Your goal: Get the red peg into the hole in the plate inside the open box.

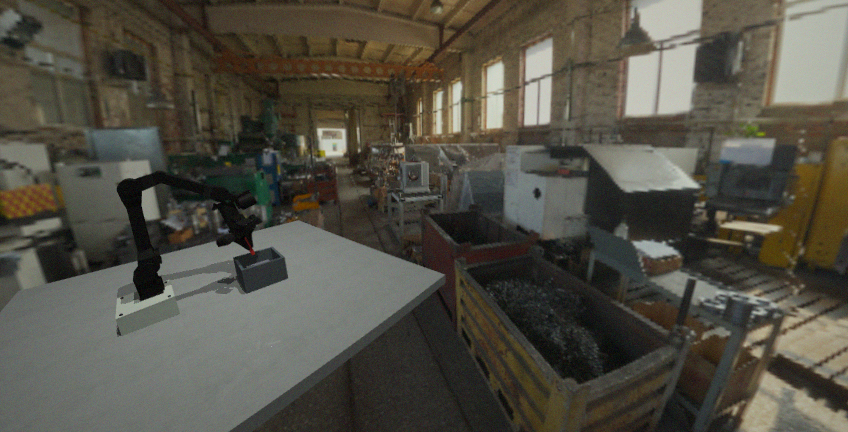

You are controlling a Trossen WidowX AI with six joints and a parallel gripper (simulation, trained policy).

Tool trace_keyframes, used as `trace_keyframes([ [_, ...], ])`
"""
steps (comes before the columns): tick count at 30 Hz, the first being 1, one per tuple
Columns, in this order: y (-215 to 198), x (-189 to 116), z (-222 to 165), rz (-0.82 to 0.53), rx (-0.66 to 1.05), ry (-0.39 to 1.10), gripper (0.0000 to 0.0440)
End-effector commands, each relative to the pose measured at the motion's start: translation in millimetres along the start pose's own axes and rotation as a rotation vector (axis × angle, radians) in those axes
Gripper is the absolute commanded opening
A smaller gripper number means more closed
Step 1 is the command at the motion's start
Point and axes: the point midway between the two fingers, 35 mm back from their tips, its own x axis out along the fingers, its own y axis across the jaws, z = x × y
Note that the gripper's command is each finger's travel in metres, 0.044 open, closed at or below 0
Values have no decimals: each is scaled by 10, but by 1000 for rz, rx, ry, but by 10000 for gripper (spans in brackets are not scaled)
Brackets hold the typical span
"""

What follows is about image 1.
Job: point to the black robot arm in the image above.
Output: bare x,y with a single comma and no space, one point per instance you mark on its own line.
148,283

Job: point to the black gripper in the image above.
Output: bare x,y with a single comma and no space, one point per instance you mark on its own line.
237,237

